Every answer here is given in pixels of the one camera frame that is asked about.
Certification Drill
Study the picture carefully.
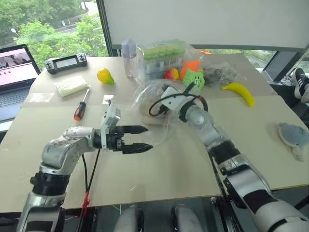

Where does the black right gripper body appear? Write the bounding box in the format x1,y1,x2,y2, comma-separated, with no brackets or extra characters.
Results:
180,91,194,104

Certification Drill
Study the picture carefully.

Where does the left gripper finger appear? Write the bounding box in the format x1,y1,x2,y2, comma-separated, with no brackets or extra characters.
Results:
121,143,154,155
123,125,149,135

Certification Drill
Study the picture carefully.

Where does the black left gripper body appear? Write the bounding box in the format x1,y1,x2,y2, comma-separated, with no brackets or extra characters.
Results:
106,131,128,153

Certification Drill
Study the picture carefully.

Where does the clear plastic bag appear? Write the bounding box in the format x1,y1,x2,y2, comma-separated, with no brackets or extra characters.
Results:
131,77,214,146

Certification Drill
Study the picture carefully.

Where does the crumpled bag with dark contents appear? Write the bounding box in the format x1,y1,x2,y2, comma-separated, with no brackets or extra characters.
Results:
202,61,248,88

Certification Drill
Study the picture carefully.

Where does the clear bag around green pack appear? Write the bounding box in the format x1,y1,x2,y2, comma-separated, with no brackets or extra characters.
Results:
136,39,206,84

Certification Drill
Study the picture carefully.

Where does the clear bottle with purple cap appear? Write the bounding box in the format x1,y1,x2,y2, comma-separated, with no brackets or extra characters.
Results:
121,38,139,79

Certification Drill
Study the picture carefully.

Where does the green plush toy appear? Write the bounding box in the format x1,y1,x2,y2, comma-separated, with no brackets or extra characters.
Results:
182,68,206,92

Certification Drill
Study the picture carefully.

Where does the orange plush toy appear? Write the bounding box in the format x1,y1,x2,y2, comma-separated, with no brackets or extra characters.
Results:
179,59,203,80

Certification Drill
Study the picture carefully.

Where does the red yellow toy apple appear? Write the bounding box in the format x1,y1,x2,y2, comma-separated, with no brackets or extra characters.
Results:
164,68,180,81

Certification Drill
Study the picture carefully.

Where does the green boxed bottle pack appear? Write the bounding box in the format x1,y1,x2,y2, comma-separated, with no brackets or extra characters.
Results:
140,40,187,78

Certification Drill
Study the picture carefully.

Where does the yellow toy banana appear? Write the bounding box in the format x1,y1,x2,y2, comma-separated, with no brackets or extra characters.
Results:
222,82,256,107

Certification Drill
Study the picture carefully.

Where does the yellow toy pepper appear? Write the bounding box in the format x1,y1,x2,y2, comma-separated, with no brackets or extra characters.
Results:
97,68,116,86

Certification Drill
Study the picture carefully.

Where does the white board panel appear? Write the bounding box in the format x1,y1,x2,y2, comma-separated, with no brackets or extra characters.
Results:
103,0,309,50

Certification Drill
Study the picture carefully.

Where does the small clear empty sachet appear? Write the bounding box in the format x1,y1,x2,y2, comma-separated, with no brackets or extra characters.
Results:
28,92,56,102

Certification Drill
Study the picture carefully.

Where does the grey handheld remote controller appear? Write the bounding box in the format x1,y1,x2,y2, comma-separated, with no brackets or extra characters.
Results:
44,53,88,75

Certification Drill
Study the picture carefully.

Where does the black white sneaker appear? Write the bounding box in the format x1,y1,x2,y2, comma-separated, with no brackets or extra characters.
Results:
291,68,309,99

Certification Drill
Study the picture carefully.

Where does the blue shark plush toy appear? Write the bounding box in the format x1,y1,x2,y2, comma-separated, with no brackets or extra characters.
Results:
277,122,309,162

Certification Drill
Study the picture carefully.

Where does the open laptop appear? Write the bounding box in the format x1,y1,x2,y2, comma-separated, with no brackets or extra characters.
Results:
0,43,41,122

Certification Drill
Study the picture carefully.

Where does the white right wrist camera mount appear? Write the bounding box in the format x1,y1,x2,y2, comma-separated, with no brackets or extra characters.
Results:
160,86,189,110

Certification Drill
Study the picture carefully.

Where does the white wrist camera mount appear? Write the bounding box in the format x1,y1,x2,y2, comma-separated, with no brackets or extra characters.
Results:
160,86,189,110
99,103,122,149

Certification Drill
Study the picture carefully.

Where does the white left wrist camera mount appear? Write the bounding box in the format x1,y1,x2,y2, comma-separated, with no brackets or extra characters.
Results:
99,103,122,149

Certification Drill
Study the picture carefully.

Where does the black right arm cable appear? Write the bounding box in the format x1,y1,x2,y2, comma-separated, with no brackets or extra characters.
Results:
148,93,209,116

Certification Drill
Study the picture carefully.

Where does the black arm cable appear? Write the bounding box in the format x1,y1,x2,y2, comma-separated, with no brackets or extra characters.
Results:
81,148,101,194
148,93,209,116

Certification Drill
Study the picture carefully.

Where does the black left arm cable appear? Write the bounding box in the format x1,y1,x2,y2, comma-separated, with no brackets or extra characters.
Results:
81,148,101,194

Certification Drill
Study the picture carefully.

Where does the orange black handled screwdriver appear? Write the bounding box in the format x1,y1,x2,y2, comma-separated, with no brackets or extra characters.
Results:
73,88,91,121

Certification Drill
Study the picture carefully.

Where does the red cable tie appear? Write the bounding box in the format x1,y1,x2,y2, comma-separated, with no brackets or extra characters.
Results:
82,190,91,210

